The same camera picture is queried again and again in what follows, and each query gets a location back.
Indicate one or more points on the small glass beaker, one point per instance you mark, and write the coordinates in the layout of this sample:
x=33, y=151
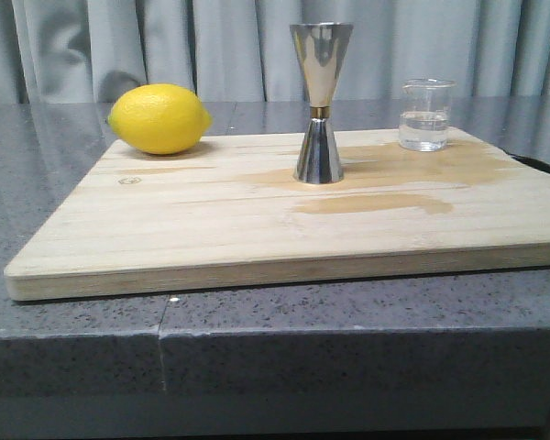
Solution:
x=425, y=114

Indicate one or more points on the yellow lemon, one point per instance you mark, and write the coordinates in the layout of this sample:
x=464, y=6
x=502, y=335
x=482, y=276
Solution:
x=159, y=118

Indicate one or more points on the grey curtain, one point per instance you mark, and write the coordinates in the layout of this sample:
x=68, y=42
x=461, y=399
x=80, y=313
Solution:
x=92, y=51

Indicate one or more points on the wooden cutting board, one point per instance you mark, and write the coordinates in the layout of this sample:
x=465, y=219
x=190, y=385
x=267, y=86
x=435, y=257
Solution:
x=229, y=213

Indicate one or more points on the steel double jigger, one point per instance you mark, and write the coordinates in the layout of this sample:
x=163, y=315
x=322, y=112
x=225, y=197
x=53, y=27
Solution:
x=320, y=50

